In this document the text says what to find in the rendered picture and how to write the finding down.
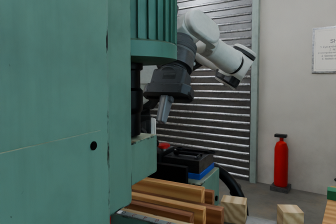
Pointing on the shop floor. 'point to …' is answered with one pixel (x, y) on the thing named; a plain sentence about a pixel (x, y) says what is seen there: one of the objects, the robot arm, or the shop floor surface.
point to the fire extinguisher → (281, 166)
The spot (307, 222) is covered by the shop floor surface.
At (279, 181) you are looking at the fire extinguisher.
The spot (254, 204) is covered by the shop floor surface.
